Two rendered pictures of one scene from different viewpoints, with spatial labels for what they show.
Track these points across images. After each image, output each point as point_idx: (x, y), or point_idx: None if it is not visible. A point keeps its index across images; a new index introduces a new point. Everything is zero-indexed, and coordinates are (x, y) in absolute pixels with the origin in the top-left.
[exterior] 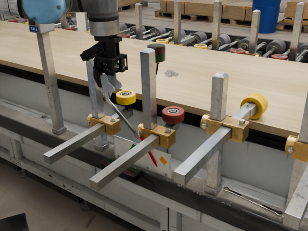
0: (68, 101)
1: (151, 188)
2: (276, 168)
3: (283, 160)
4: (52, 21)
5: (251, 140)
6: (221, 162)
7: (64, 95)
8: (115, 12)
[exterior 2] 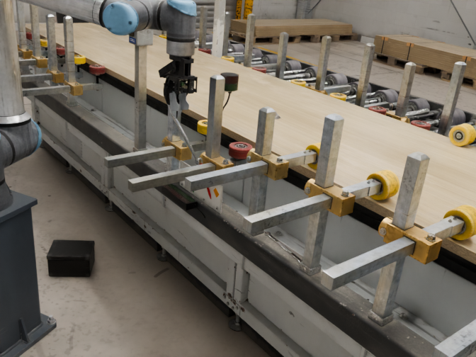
0: (163, 126)
1: (202, 221)
2: (331, 229)
3: (338, 221)
4: (123, 33)
5: None
6: (263, 202)
7: (160, 118)
8: (189, 35)
